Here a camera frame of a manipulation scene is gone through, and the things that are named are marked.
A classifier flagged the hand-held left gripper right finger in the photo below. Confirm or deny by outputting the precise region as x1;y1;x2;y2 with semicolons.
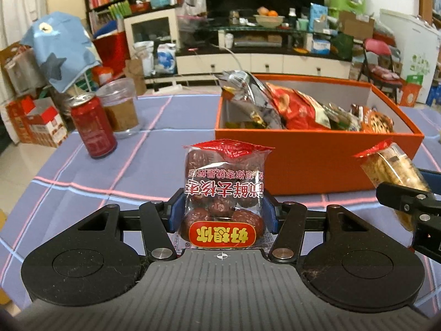
263;195;362;263

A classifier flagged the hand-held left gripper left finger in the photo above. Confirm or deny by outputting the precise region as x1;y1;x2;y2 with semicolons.
79;189;183;262

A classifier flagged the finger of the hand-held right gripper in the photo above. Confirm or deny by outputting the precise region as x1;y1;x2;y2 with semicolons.
418;168;441;194
375;182;441;222

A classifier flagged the clear pastry packet red trim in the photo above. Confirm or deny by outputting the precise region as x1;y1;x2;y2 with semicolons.
351;138;433;232

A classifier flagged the clear red dates packet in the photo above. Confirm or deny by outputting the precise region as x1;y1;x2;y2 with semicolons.
177;138;275;249

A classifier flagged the orange cardboard box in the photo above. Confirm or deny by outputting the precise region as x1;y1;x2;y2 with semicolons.
214;73;424;195

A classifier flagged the orange-brown snack packet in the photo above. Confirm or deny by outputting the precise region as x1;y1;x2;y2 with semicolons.
351;103;395;133

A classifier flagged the green cracker packet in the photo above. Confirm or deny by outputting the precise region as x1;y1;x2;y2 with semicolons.
324;103;361;132

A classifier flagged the red cracker snack packet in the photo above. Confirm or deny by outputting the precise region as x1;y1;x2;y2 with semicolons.
265;83;331;130

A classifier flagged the silver foil snack packet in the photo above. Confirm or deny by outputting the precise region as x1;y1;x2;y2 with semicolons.
213;70;286;130

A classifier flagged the clear plastic jar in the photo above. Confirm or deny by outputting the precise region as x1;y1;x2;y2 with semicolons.
96;78;142;139

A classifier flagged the red soda can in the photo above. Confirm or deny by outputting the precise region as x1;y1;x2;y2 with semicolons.
71;93;118;159

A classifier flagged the white chest freezer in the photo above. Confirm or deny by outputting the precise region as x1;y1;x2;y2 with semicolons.
379;9;441;106

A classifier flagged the red folding chair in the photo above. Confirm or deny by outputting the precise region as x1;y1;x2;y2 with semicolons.
356;38;404;104

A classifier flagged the white television stand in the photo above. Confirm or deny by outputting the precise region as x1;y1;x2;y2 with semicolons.
176;24;352;80

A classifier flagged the white and blue bag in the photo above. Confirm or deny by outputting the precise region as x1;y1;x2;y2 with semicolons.
157;43;177;74

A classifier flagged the dark green bag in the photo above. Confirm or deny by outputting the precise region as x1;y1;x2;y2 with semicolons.
331;32;355;61

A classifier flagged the red and white carton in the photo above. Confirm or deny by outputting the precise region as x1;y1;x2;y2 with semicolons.
5;97;68;149

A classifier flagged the red storage box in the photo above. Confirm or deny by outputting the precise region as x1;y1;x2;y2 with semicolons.
92;31;126;76

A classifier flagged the brown cardboard box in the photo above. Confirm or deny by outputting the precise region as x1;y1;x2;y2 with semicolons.
339;10;375;40

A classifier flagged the white glass-door cabinet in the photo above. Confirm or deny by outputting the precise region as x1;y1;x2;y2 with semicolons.
123;8;180;76

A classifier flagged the fruit bowl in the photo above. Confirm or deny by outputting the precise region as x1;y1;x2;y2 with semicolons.
254;14;286;28

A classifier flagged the blue milk carton box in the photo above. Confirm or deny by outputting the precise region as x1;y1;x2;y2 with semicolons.
309;3;329;35

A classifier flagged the blue shark plush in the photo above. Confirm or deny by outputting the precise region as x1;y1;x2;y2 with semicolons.
21;11;102;94

